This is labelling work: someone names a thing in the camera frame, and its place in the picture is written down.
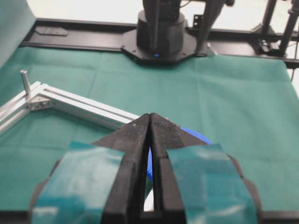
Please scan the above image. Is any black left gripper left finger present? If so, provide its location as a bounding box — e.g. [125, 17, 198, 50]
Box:
[30, 114, 150, 224]

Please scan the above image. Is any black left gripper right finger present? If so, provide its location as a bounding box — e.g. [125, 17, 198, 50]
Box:
[149, 113, 261, 224]

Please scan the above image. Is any blue plastic gear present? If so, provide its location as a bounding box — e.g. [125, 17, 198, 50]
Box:
[146, 127, 212, 181]

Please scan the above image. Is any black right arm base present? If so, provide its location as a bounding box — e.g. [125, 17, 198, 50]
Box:
[121, 0, 225, 63]

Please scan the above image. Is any steel shaft pin near corner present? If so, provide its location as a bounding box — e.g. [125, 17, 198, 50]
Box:
[20, 70, 31, 96]

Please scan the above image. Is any green table cloth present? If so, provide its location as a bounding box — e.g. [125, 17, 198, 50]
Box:
[0, 0, 299, 210]

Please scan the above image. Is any aluminium extrusion frame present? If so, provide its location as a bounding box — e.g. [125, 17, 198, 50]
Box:
[0, 82, 139, 134]

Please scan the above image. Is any black aluminium rail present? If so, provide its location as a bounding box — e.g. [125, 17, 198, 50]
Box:
[21, 15, 299, 69]

